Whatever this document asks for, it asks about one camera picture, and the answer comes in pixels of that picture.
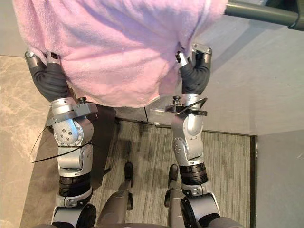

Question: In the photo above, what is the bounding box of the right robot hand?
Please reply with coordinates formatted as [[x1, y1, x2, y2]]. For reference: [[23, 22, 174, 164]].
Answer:
[[175, 43, 213, 95]]

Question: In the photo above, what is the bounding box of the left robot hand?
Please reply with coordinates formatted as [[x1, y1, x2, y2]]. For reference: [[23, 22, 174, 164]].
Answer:
[[24, 49, 75, 103]]

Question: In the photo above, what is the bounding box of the pink fluffy towel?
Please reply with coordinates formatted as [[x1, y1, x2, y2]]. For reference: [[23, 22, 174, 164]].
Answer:
[[13, 0, 228, 108]]

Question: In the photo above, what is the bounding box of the grey cabinet front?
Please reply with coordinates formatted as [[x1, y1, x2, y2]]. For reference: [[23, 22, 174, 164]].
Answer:
[[113, 104, 178, 127]]

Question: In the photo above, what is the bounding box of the grey striped floor mat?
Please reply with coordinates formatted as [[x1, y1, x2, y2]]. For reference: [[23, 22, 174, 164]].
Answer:
[[89, 120, 258, 228]]

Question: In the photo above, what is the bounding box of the grey right robot leg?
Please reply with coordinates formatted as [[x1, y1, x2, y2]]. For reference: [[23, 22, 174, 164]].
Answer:
[[163, 163, 190, 228]]

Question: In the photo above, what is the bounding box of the grey robot leg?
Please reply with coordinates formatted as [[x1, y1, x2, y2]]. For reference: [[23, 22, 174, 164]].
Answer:
[[163, 163, 190, 228], [96, 162, 135, 228]]

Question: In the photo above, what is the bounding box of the grey left robot leg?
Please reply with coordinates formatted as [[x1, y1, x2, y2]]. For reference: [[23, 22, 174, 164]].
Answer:
[[96, 162, 135, 228]]

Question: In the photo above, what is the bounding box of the dark grey rail bar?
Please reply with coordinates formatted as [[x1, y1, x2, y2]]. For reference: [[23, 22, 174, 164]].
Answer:
[[224, 0, 304, 30]]

